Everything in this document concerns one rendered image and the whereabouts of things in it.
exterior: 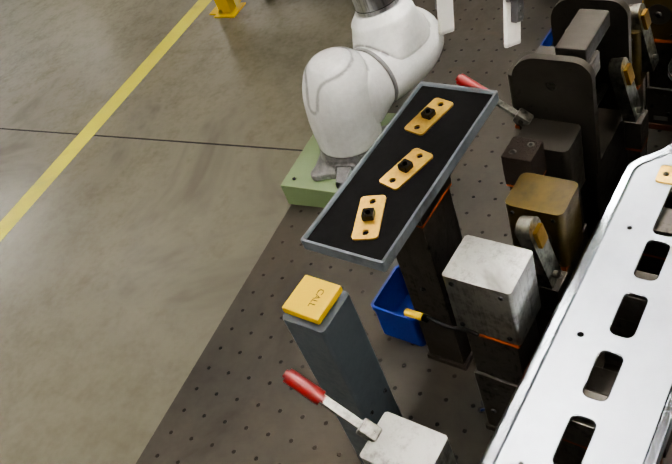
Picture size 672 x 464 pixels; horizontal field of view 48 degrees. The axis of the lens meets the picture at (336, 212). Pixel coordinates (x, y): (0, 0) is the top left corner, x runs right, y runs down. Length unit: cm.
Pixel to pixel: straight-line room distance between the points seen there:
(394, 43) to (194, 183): 171
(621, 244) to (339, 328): 44
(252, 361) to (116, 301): 145
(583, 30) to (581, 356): 51
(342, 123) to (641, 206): 70
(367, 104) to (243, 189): 150
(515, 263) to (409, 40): 84
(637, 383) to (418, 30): 100
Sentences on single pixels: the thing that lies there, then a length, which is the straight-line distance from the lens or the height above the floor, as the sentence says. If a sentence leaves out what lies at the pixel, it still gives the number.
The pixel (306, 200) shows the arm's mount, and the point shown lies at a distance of 182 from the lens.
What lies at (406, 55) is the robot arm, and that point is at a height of 95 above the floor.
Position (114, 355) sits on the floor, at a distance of 280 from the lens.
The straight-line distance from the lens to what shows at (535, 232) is 109.
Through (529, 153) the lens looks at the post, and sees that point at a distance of 120.
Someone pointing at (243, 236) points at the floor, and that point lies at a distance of 291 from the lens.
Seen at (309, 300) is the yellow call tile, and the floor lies 116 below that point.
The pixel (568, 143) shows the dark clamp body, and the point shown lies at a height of 108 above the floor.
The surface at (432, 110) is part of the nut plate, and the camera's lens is 120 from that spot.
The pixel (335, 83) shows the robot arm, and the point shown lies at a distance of 164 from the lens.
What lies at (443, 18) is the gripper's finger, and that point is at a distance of 125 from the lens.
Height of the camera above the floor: 189
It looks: 42 degrees down
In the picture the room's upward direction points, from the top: 22 degrees counter-clockwise
